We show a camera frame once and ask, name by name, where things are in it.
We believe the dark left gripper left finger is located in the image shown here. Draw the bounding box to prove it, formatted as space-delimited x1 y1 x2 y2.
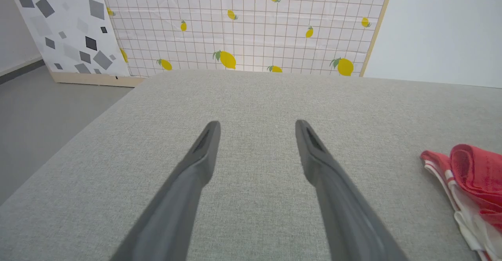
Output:
110 121 221 261

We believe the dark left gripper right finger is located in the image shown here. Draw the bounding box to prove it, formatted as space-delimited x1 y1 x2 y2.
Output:
295 119 408 261

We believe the red white jersey garment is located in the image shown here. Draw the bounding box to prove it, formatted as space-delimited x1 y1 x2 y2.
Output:
420 143 502 261

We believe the lemon print grid partition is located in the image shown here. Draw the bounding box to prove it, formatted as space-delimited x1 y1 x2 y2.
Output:
98 0 397 78

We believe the grey terrazzo print panel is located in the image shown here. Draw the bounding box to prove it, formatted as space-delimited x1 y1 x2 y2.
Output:
4 0 146 88

